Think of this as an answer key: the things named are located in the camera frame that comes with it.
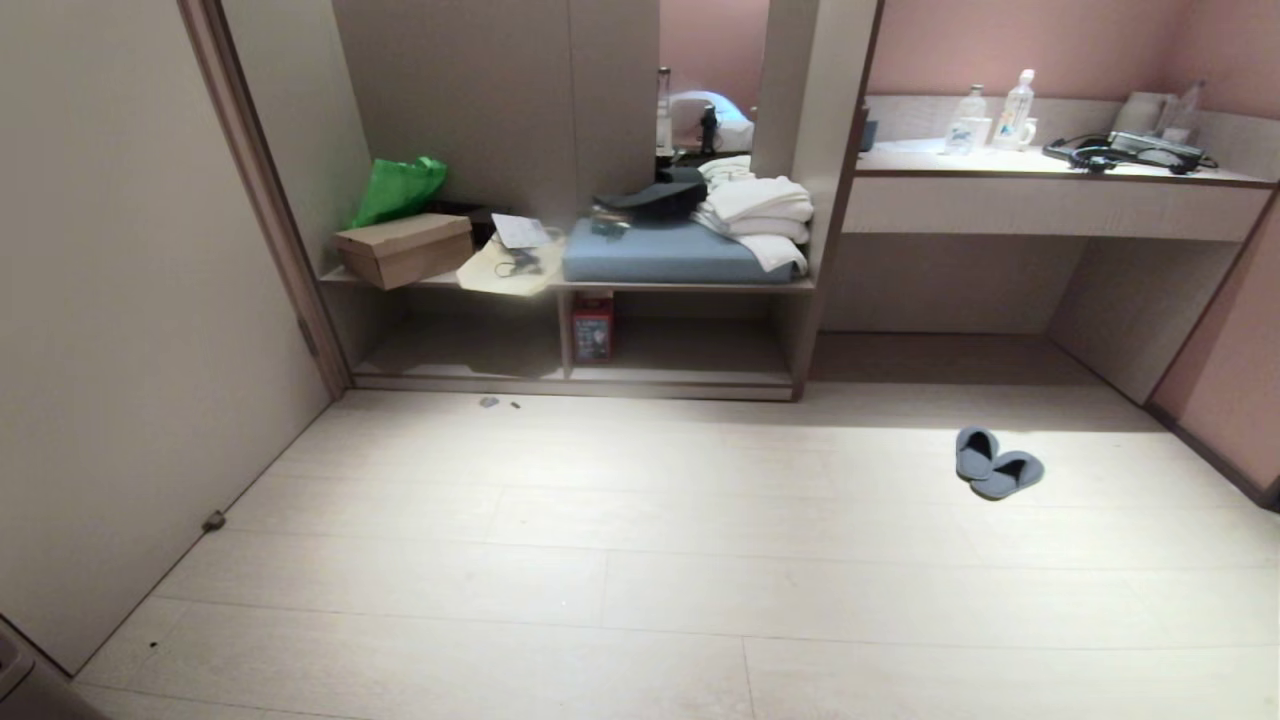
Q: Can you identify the cream paper bag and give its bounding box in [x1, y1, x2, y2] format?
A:
[457, 236, 567, 297]

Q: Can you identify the brown cardboard shoe box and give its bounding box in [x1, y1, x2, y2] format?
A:
[332, 213, 474, 291]

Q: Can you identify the black cap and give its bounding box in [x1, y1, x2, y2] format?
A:
[593, 181, 709, 223]

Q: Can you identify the grey slipper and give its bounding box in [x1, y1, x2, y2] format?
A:
[970, 450, 1045, 501]
[955, 427, 1000, 482]

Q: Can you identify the red fire extinguisher box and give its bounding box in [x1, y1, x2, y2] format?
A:
[572, 294, 616, 363]

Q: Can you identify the black tray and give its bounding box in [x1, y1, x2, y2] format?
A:
[1106, 131, 1205, 167]

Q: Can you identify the clear plastic water bottle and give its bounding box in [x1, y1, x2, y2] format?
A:
[946, 85, 991, 156]

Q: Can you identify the blue seat cushion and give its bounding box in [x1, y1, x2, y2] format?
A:
[562, 217, 807, 285]

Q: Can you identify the white paper sheet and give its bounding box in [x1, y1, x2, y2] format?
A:
[491, 213, 553, 250]

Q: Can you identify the folded white towel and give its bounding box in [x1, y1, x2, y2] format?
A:
[694, 211, 811, 274]
[704, 177, 815, 225]

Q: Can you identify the tall clear plastic bottle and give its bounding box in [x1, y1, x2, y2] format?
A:
[1000, 69, 1036, 151]

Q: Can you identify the green plastic bag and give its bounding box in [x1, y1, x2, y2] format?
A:
[350, 156, 448, 229]

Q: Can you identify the wooden desk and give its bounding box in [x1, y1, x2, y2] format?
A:
[842, 95, 1280, 244]

